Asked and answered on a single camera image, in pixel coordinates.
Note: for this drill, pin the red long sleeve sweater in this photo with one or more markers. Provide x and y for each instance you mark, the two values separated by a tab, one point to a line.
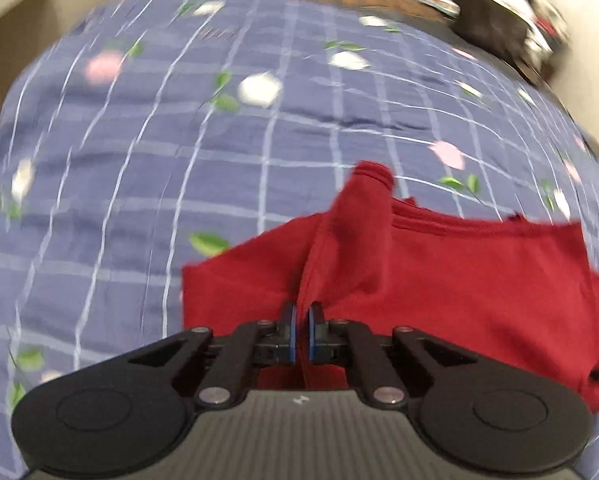
520	292

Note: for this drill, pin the dark brown leather handbag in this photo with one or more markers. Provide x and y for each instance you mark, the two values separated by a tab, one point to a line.
495	29

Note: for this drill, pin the blue checkered floral quilt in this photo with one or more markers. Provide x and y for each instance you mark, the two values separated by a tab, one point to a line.
157	129

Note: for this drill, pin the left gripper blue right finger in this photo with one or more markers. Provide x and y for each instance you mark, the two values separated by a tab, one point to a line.
353	346

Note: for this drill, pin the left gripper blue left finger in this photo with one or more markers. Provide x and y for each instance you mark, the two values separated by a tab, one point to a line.
234	362

